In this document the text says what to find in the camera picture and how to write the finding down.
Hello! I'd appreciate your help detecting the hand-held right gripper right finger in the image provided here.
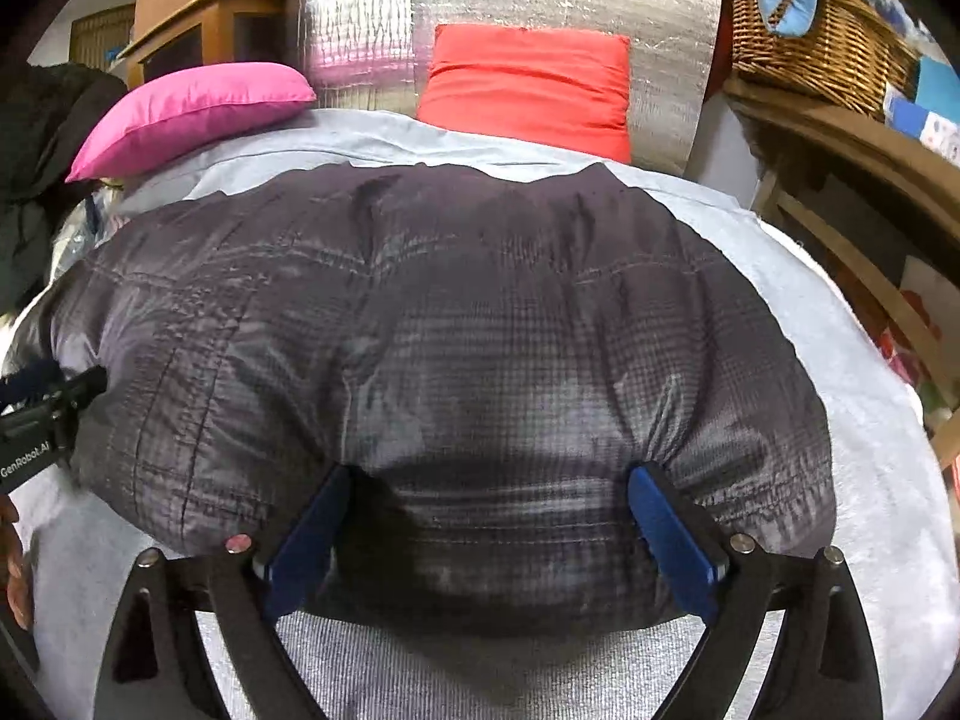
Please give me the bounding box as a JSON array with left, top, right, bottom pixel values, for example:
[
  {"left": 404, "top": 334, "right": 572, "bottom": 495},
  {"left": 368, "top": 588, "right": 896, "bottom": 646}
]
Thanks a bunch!
[{"left": 628, "top": 463, "right": 884, "bottom": 720}]

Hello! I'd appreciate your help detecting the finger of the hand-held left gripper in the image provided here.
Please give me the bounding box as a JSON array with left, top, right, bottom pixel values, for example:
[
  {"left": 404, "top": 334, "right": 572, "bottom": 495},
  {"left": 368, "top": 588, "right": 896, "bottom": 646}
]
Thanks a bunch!
[{"left": 0, "top": 362, "right": 110, "bottom": 428}]

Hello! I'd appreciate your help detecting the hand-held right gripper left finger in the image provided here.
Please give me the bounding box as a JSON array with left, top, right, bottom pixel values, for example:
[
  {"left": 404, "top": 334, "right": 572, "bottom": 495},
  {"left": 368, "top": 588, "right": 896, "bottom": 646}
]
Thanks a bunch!
[{"left": 100, "top": 463, "right": 353, "bottom": 720}]

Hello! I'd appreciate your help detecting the dark grey puffer jacket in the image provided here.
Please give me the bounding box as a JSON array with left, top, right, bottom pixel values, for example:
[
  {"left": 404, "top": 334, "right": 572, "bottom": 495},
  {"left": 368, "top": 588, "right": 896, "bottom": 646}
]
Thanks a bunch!
[{"left": 49, "top": 163, "right": 837, "bottom": 638}]

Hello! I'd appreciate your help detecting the person's left hand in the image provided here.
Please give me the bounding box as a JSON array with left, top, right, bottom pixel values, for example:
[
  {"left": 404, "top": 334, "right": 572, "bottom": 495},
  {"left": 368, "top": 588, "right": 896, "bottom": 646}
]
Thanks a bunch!
[{"left": 0, "top": 495, "right": 37, "bottom": 635}]

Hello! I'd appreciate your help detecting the clear plastic bag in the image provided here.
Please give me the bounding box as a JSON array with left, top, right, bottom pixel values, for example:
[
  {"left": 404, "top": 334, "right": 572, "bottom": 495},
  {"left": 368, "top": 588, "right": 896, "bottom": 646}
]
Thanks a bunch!
[{"left": 52, "top": 180, "right": 128, "bottom": 271}]

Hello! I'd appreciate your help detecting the light grey blanket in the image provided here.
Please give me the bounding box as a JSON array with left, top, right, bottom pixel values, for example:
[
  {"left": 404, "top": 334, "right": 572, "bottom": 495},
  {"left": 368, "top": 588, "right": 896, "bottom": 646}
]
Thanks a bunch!
[{"left": 0, "top": 109, "right": 953, "bottom": 720}]

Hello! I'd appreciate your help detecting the black cloth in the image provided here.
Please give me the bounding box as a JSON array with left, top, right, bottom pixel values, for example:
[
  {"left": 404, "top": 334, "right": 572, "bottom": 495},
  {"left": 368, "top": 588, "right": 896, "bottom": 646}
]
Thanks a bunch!
[{"left": 0, "top": 64, "right": 128, "bottom": 308}]

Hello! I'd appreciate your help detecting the pink pillow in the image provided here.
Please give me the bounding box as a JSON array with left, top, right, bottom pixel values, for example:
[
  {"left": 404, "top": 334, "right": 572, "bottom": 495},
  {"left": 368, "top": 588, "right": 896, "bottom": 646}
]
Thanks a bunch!
[{"left": 66, "top": 62, "right": 317, "bottom": 183}]

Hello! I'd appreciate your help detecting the wooden cabinet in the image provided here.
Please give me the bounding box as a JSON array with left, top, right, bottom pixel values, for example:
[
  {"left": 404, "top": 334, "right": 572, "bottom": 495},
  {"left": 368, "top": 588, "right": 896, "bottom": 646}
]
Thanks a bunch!
[{"left": 120, "top": 0, "right": 301, "bottom": 91}]

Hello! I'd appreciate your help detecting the wooden side table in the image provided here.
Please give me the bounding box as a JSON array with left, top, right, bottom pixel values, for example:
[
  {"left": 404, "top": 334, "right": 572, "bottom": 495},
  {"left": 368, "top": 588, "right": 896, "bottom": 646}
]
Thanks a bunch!
[{"left": 724, "top": 79, "right": 960, "bottom": 428}]

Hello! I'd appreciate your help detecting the red pillow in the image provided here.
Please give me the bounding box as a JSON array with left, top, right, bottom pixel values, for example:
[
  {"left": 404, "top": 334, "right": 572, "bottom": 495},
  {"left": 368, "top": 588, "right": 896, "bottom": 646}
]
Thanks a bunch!
[{"left": 416, "top": 24, "right": 632, "bottom": 164}]

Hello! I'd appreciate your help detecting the blue white patterned box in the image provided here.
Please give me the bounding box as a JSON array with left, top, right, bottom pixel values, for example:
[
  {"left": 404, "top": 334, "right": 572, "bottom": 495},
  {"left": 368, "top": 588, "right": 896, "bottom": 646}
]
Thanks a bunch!
[{"left": 881, "top": 82, "right": 960, "bottom": 170}]

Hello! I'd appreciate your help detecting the wicker basket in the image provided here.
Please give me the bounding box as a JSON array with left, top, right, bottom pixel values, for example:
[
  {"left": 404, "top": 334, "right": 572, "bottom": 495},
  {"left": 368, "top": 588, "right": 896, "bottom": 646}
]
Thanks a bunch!
[{"left": 726, "top": 0, "right": 920, "bottom": 121}]

